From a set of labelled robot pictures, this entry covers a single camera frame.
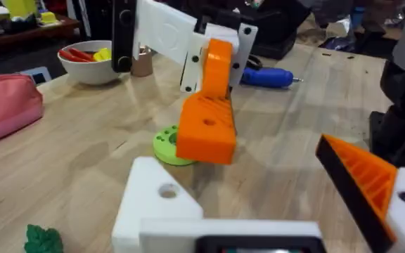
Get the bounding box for yellow blocks heap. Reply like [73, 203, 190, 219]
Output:
[0, 0, 58, 25]

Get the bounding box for pink zip bag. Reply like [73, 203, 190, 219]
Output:
[0, 73, 45, 150]

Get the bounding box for black wrist plate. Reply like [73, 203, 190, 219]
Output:
[111, 0, 137, 73]

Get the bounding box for tan cylinder cup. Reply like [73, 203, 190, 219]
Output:
[130, 46, 154, 78]

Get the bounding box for bare white left gripper left finger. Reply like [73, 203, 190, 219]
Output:
[112, 157, 204, 253]

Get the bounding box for green disc with holes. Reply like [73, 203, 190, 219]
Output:
[152, 124, 197, 167]

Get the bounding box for white orange left gripper right finger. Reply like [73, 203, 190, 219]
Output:
[315, 133, 405, 253]

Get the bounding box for orange ribbed wedge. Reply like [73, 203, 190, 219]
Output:
[176, 94, 238, 165]

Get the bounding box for black bag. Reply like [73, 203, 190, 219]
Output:
[223, 0, 313, 60]

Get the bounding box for green vegetable toy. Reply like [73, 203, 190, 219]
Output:
[23, 223, 65, 253]

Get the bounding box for white tub with toys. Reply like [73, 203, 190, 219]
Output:
[57, 39, 121, 86]

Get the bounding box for blue electric screwdriver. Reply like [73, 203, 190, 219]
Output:
[240, 66, 304, 89]

